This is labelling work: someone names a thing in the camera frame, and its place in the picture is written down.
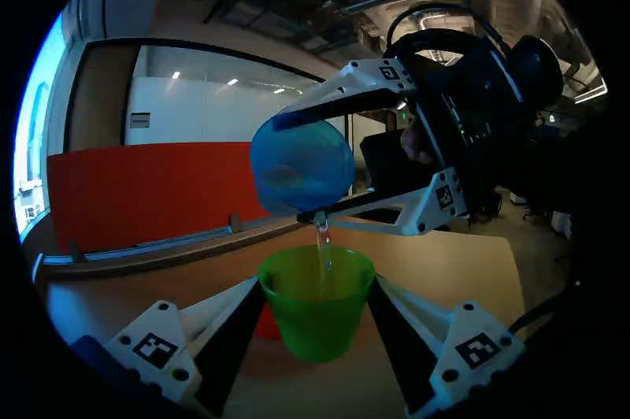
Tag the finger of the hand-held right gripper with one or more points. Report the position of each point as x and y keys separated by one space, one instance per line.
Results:
x=418 y=214
x=359 y=77

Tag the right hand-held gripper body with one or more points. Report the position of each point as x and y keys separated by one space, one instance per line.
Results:
x=482 y=94

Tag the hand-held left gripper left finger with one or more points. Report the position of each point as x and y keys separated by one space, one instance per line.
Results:
x=162 y=325

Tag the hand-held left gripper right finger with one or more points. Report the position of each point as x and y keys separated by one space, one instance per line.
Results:
x=458 y=335

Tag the blue plastic cup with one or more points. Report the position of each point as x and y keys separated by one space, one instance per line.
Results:
x=300 y=168

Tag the green plastic cup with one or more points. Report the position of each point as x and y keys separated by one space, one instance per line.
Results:
x=317 y=320

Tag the person's right hand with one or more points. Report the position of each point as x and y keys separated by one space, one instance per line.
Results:
x=416 y=143

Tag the red plastic cup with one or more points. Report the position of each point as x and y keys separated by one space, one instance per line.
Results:
x=268 y=325

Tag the red desk screen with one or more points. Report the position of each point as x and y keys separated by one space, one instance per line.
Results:
x=157 y=192

